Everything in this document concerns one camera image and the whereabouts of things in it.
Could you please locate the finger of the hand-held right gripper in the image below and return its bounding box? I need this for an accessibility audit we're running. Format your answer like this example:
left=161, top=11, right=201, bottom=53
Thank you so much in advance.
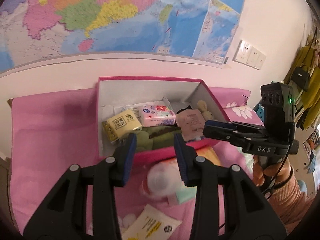
left=204, top=119, right=266, bottom=137
left=202, top=127, right=252, bottom=147

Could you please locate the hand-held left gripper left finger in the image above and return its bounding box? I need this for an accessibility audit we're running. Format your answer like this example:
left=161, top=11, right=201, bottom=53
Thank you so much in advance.
left=24, top=132, right=137, bottom=240

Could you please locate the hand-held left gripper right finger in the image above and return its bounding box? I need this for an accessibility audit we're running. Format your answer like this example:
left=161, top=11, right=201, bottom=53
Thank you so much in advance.
left=174, top=133, right=287, bottom=240

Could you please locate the yellow tissue packet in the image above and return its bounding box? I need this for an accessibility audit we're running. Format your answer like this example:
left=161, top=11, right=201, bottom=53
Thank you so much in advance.
left=102, top=108, right=142, bottom=143

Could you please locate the pink sachet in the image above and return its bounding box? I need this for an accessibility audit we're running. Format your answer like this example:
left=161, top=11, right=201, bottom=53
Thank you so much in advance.
left=174, top=108, right=207, bottom=141

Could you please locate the pink floral tissue packet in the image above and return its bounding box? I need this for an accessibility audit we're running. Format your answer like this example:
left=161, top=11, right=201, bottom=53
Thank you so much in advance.
left=137, top=104, right=176, bottom=127

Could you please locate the pink cardboard box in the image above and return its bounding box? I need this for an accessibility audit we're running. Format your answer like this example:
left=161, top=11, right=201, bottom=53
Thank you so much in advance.
left=96, top=77, right=232, bottom=166

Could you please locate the person's right forearm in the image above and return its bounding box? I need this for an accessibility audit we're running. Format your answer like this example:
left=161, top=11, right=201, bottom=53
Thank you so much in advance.
left=268, top=172, right=317, bottom=233

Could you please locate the person's right hand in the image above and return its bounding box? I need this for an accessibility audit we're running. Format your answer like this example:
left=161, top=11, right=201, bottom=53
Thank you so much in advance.
left=252, top=154, right=292, bottom=187

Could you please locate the blue plastic basket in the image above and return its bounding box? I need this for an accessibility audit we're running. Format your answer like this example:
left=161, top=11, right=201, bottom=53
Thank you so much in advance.
left=253, top=103, right=265, bottom=126

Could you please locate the olive green cloth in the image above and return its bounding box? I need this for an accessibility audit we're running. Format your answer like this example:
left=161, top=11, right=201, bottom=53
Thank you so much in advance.
left=135, top=126, right=181, bottom=153

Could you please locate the peach packet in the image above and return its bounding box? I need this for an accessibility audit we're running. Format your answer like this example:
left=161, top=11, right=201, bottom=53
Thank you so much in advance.
left=194, top=146, right=222, bottom=167

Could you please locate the white round cotton pack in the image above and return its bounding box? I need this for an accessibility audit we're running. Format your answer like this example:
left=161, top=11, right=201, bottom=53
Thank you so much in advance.
left=141, top=162, right=182, bottom=198

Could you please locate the beige plush toy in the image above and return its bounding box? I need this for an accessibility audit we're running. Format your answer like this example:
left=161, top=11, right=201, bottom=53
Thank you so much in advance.
left=196, top=99, right=216, bottom=121

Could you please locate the mint green packet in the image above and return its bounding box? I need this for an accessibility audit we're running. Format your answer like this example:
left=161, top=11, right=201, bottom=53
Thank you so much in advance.
left=174, top=187, right=198, bottom=205

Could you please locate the black cloth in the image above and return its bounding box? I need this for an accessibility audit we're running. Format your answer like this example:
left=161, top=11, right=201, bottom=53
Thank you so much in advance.
left=176, top=104, right=193, bottom=116

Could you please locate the yellow coat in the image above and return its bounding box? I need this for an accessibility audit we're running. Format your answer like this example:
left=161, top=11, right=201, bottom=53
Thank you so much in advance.
left=284, top=45, right=320, bottom=130

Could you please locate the black handbag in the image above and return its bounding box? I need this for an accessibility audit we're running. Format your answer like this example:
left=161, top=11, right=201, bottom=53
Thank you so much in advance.
left=291, top=65, right=310, bottom=92

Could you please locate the white wipes packet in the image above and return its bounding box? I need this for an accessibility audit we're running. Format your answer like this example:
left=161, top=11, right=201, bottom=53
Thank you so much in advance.
left=122, top=203, right=183, bottom=240

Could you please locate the pink floral bed sheet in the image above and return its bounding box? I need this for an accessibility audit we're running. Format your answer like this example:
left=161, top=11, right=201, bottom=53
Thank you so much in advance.
left=7, top=86, right=275, bottom=240

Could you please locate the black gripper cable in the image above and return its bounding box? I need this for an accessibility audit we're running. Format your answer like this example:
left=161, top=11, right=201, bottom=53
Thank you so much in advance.
left=218, top=152, right=288, bottom=230

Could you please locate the colourful wall map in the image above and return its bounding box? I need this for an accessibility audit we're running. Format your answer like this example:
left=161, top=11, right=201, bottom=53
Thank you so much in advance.
left=0, top=0, right=249, bottom=71

